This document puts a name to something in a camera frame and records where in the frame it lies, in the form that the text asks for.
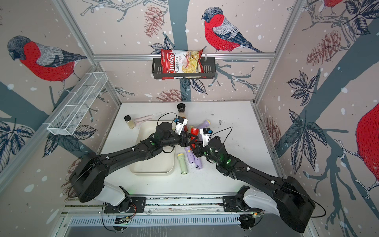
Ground small spice jar black lid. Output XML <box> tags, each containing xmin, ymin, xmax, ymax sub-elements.
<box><xmin>124</xmin><ymin>115</ymin><xmax>136</xmax><ymax>129</ymax></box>

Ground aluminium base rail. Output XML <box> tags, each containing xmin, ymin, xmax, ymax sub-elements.
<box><xmin>60</xmin><ymin>195</ymin><xmax>264</xmax><ymax>232</ymax></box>

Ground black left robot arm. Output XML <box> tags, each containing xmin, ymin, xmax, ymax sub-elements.
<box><xmin>70</xmin><ymin>122</ymin><xmax>198</xmax><ymax>202</ymax></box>

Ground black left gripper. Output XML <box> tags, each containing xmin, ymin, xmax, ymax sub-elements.
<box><xmin>161</xmin><ymin>130</ymin><xmax>198</xmax><ymax>149</ymax></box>

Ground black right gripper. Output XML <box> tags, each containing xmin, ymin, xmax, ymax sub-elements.
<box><xmin>189</xmin><ymin>141</ymin><xmax>221</xmax><ymax>167</ymax></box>

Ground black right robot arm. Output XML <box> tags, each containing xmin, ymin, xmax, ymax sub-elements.
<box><xmin>189</xmin><ymin>136</ymin><xmax>315</xmax><ymax>233</ymax></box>

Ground cream plastic storage tray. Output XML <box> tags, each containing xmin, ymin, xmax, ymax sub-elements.
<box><xmin>129</xmin><ymin>120</ymin><xmax>175</xmax><ymax>176</ymax></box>

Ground purple flashlight right front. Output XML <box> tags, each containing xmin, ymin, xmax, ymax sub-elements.
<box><xmin>194</xmin><ymin>157</ymin><xmax>203</xmax><ymax>170</ymax></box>

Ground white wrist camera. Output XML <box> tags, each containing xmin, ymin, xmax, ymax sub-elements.
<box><xmin>175</xmin><ymin>117</ymin><xmax>188</xmax><ymax>135</ymax></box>
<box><xmin>200</xmin><ymin>127</ymin><xmax>212</xmax><ymax>147</ymax></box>

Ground pink handled metal tongs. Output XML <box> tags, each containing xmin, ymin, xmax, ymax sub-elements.
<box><xmin>133</xmin><ymin>111</ymin><xmax>165</xmax><ymax>124</ymax></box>

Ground black wall basket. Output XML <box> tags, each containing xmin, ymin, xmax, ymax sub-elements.
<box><xmin>152</xmin><ymin>57</ymin><xmax>216</xmax><ymax>80</ymax></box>

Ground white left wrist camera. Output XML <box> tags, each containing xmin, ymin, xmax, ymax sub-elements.
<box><xmin>175</xmin><ymin>117</ymin><xmax>188</xmax><ymax>135</ymax></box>

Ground long red flashlight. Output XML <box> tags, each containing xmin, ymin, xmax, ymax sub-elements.
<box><xmin>190</xmin><ymin>127</ymin><xmax>199</xmax><ymax>149</ymax></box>

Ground red cassava chips bag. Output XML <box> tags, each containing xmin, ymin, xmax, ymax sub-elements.
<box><xmin>161</xmin><ymin>49</ymin><xmax>204</xmax><ymax>74</ymax></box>

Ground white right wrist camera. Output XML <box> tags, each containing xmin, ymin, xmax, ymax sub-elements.
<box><xmin>200</xmin><ymin>127</ymin><xmax>212</xmax><ymax>147</ymax></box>

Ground white wire mesh shelf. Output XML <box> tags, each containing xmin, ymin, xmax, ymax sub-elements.
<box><xmin>47</xmin><ymin>72</ymin><xmax>108</xmax><ymax>135</ymax></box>

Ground purple flashlight yellow head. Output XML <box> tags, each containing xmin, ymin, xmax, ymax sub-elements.
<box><xmin>197</xmin><ymin>120</ymin><xmax>211</xmax><ymax>129</ymax></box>

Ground large spice jar black lid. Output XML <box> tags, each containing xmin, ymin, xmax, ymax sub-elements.
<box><xmin>177</xmin><ymin>103</ymin><xmax>186</xmax><ymax>118</ymax></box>

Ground purple flashlight left front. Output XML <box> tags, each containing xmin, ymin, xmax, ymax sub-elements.
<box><xmin>185</xmin><ymin>147</ymin><xmax>195</xmax><ymax>164</ymax></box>

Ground green flashlight front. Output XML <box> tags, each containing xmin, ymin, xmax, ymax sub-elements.
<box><xmin>177</xmin><ymin>153</ymin><xmax>188</xmax><ymax>175</ymax></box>

